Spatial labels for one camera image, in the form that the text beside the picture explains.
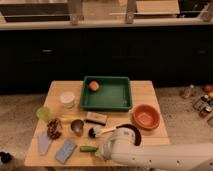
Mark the green pepper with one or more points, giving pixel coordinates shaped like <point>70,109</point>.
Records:
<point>89,149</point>

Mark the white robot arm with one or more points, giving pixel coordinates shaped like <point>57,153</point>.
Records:
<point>120,148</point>

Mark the green plastic tray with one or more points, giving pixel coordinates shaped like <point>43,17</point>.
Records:
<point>114,94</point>

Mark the small orange fruit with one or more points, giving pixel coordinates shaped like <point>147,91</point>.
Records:
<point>94,86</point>

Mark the wooden block sponge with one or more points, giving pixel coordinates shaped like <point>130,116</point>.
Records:
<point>96,118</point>

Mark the white round container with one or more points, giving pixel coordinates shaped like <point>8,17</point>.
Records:
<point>67,99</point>

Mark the wooden table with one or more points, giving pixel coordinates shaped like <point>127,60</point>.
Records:
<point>142,93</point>

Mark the black white brush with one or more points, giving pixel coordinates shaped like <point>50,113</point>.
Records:
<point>96,131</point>

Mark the metal measuring cup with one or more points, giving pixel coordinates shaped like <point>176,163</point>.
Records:
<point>77,127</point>

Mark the orange plastic bowl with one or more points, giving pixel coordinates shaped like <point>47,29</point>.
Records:
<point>146,117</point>

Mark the dark purple bowl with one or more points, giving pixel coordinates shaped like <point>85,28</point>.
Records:
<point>138,137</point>

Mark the brown grape bunch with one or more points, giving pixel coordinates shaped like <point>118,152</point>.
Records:
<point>53,127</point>

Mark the light green cup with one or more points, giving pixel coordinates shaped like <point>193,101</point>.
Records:
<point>43,113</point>

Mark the blue sponge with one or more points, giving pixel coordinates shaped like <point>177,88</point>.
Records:
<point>65,151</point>

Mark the grey blue wedge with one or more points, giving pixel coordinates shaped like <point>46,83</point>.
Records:
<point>44,143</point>

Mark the black object on floor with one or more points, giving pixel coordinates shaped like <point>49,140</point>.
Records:
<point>5,157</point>

